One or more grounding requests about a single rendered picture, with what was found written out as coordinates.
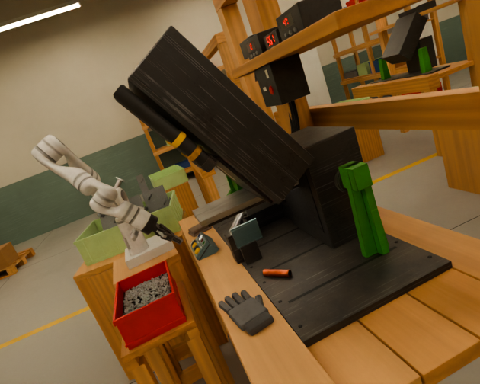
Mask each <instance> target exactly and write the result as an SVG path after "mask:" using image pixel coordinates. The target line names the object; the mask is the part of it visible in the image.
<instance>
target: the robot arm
mask: <svg viewBox="0 0 480 384"><path fill-rule="evenodd" d="M31 155H32V156H33V157H34V158H35V159H36V160H37V161H38V162H39V163H40V164H42V165H43V166H45V167H46V168H48V169H49V170H51V171H52V172H54V173H55V174H57V175H59V176H60V177H61V178H63V179H65V180H66V181H68V182H69V183H70V184H71V185H72V186H74V187H75V188H76V189H77V190H79V191H80V192H81V193H82V194H84V195H85V196H90V195H92V196H93V197H92V199H91V201H90V203H89V204H90V207H91V208H92V209H93V210H94V211H95V212H96V213H101V214H105V215H108V216H113V217H116V218H115V221H116V223H117V226H118V228H119V230H120V232H121V234H122V236H123V240H124V242H125V244H126V246H127V248H128V251H129V253H130V255H131V256H133V255H136V254H140V253H142V252H144V251H145V250H146V249H148V248H149V245H148V243H147V241H146V238H145V236H144V235H143V233H145V234H147V235H149V234H150V233H151V232H154V233H155V234H156V235H157V236H160V238H161V239H164V240H167V241H173V242H176V243H178V244H179V245H180V244H181V243H182V241H183V239H182V238H180V237H178V236H176V235H175V234H174V233H173V232H172V231H171V230H170V229H168V228H167V227H165V226H164V225H163V224H161V223H160V225H159V224H158V223H157V222H158V217H157V216H154V215H152V214H151V213H149V212H147V211H146V210H144V209H141V208H139V207H137V206H135V205H134V204H132V203H130V202H129V200H128V197H127V195H126V192H125V191H124V190H123V189H122V188H121V187H118V188H116V189H115V188H114V187H111V186H110V185H107V184H104V183H102V182H101V179H100V176H99V174H98V173H97V172H96V171H95V170H93V169H92V168H91V167H89V166H88V165H87V164H85V163H84V162H83V161H82V160H81V159H80V158H78V157H77V156H76V155H75V154H74V153H73V152H72V151H71V150H70V149H69V148H68V147H67V146H65V144H64V143H62V142H61V141H60V140H59V139H57V138H56V137H55V136H52V135H47V136H45V137H44V138H43V139H42V140H41V141H40V142H39V143H38V144H37V145H36V146H35V147H34V148H33V149H32V151H31ZM63 156H65V158H66V161H67V162H68V167H66V166H60V165H57V164H56V162H57V161H59V160H60V159H61V158H62V157H63Z"/></svg>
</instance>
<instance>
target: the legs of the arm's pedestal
mask: <svg viewBox="0 0 480 384"><path fill-rule="evenodd" d="M168 268H169V270H170V272H171V275H172V276H173V278H174V279H175V281H176V283H178V282H180V281H182V280H183V282H184V285H185V287H186V289H187V292H188V295H189V297H190V301H191V304H192V306H193V308H194V310H195V312H196V314H197V317H198V319H199V321H200V324H201V325H202V327H203V330H204V332H205V334H206V337H207V339H208V341H209V343H210V346H211V348H212V349H213V352H214V354H215V356H216V359H217V360H218V363H219V365H220V367H221V369H222V372H223V374H224V376H225V378H226V381H227V383H228V384H235V381H234V379H233V377H232V374H231V372H230V370H229V368H228V365H227V363H226V361H225V359H224V356H223V355H222V352H221V350H220V348H219V345H218V343H217V341H216V339H215V336H214V334H213V332H212V329H211V327H210V325H209V323H208V321H207V319H206V316H205V314H204V312H203V310H202V307H201V305H200V303H199V300H198V298H197V296H196V293H195V292H194V289H193V287H192V285H191V283H190V281H189V278H188V276H187V274H186V271H185V269H184V267H183V264H182V263H181V261H179V262H177V263H175V264H172V265H171V266H169V267H168ZM158 347H159V349H160V351H161V352H162V355H163V357H164V358H165V361H166V363H167V364H168V367H169V369H170V371H171V373H172V375H173V377H174V379H175V381H176V383H177V384H192V383H194V382H196V381H197V380H199V379H201V378H203V376H202V374H201V372H200V369H199V367H198V365H197V363H195V364H193V365H192V366H189V367H188V368H187V369H185V370H182V368H181V365H180V364H179V362H178V360H179V359H180V358H182V357H184V356H185V355H187V354H189V353H191V351H190V348H189V347H188V345H187V342H186V339H185V340H183V341H182V342H180V343H178V344H176V345H175V346H173V347H171V345H170V344H169V342H168V341H167V342H165V343H164V344H161V345H159V346H158Z"/></svg>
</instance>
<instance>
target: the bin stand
mask: <svg viewBox="0 0 480 384"><path fill-rule="evenodd" d="M177 287H178V292H179V294H180V297H181V301H182V305H183V307H184V312H185V315H186V320H187V321H186V322H185V323H183V324H181V325H179V326H177V327H175V328H173V329H171V330H170V331H167V332H165V333H164V334H161V335H159V336H158V337H156V338H153V339H152V340H150V341H147V342H145V343H144V344H141V345H139V346H138V347H135V348H133V349H132V350H129V348H126V347H125V341H124V339H123V337H122V347H121V360H122V361H123V363H124V365H125V367H126V369H127V371H128V372H129V371H130V372H131V373H132V375H133V377H134V379H135V380H136V383H137V384H158V381H157V379H156V378H155V375H154V373H153V372H152V369H151V368H150V366H149V364H148V362H147V360H146V358H145V356H144V355H142V356H141V357H140V356H139V355H141V354H144V353H146V356H147V357H148V359H149V362H150V363H151V365H152V368H153V369H154V371H155V373H156V375H157V377H158V379H159V381H160V383H161V384H177V383H176V381H175V379H174V377H173V375H172V373H171V371H170V369H169V367H168V364H167V363H166V361H165V358H164V357H163V355H162V352H161V351H160V349H159V347H158V346H159V345H161V344H164V343H165V342H167V341H170V340H171V339H173V338H176V337H177V336H179V335H181V334H183V333H185V332H187V333H186V334H185V338H186V342H187V345H188V347H189V348H190V351H191V353H192V354H193V356H194V359H195V361H196V363H197V365H198V367H199V369H200V372H201V374H202V376H203V378H204V380H205V382H206V384H228V383H227V381H226V378H225V376H224V374H223V372H222V369H221V367H220V365H219V363H218V360H217V359H216V356H215V354H214V352H213V349H212V348H211V346H210V343H209V341H208V339H207V337H206V334H205V332H204V330H203V327H202V325H201V324H200V321H199V319H198V317H197V314H196V312H195V310H194V308H193V306H192V304H191V301H190V297H189V295H188V292H187V289H186V287H185V285H184V282H183V280H182V281H180V282H178V283H177Z"/></svg>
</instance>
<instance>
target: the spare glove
mask: <svg viewBox="0 0 480 384"><path fill-rule="evenodd" d="M241 296H242V298H241V297H240V295H239V294H237V292H234V293H233V294H232V298H231V297H230V296H226V297H225V302H223V301H220V302H219V303H218V304H219V307H220V308H221V309H222V310H223V311H224V312H226V313H227V314H228V315H229V317H230V319H231V320H233V321H234V323H236V324H237V326H238V327H239V328H240V329H241V330H243V331H247V332H248V333H249V334H250V335H251V336H253V335H255V334H257V333H258V332H259V331H261V330H263V329H264V328H266V327H267V326H268V325H270V324H272V323H273V322H274V318H273V316H272V315H271V314H269V312H268V309H267V308H266V307H265V306H264V304H263V299H262V296H261V295H256V296H255V298H254V297H251V296H250V295H249V294H248V292H247V291H246V290H242V291H241ZM226 303H227V304H226Z"/></svg>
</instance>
